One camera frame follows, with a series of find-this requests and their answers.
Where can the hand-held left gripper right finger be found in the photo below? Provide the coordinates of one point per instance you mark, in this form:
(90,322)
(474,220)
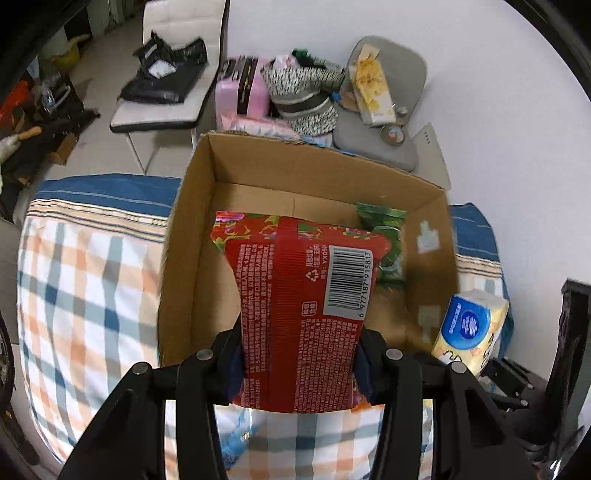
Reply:
(365,376)

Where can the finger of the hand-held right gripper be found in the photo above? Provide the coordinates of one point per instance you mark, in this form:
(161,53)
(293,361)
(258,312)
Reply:
(508,381)

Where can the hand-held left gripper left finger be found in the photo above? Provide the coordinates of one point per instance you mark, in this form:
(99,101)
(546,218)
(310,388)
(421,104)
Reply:
(227,364)

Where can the blue and yellow tissue pack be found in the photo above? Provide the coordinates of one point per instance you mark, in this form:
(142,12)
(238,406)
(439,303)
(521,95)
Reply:
(468,327)

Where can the red printed soft packet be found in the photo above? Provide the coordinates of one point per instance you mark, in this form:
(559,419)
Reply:
(295,318)

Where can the brown cardboard box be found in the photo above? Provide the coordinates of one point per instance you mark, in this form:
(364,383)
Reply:
(194,258)

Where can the green soft packet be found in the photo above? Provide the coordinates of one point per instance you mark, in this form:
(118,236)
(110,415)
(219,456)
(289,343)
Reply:
(391,249)

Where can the light blue soft packet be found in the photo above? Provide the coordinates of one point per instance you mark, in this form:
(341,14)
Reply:
(238,436)

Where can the pale pink soft packet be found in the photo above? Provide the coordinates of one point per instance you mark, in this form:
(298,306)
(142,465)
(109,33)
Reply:
(263,127)

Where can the plaid bed sheet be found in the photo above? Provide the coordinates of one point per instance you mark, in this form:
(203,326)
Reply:
(92,286)

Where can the white flat board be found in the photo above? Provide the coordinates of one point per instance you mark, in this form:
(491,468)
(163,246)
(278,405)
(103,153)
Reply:
(434,152)

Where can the round metal tin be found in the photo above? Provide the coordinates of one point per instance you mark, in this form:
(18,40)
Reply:
(393,134)

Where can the white chair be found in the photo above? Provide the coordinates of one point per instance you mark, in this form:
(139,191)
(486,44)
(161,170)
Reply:
(161,117)

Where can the small cardboard box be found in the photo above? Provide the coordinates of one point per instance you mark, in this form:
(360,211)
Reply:
(61,150)

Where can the pink tissue pack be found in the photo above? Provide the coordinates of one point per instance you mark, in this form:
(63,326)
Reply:
(240,90)

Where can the zebra print bag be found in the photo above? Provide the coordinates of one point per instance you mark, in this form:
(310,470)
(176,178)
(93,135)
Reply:
(300,99)

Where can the yellow snack packet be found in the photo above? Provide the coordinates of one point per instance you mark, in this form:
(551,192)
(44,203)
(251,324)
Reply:
(371,87)

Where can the black bag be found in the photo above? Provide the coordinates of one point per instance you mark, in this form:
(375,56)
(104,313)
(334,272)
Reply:
(161,78)

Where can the grey cushioned chair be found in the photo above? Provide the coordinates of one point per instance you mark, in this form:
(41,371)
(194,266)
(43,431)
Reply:
(401,74)

